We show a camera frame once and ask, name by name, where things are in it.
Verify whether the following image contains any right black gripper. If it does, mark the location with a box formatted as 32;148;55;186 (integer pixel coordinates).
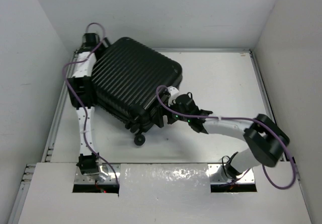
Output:
152;100;191;127

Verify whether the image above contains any black suitcase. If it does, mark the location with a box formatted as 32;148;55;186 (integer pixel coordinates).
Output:
92;37;183;146

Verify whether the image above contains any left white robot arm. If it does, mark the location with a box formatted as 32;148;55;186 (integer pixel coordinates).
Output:
67;33;105;176

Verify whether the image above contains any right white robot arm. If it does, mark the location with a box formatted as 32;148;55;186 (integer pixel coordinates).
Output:
159;94;290;179

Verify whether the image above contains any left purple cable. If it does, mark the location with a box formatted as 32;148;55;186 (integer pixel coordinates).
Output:
62;22;120;187

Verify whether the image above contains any purple cable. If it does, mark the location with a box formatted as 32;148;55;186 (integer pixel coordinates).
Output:
155;85;296;190
62;22;120;187

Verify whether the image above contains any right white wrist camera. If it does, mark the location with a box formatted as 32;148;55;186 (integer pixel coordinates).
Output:
167;86;180;106

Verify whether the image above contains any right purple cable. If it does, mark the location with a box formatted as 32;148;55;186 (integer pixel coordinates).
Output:
155;85;296;190

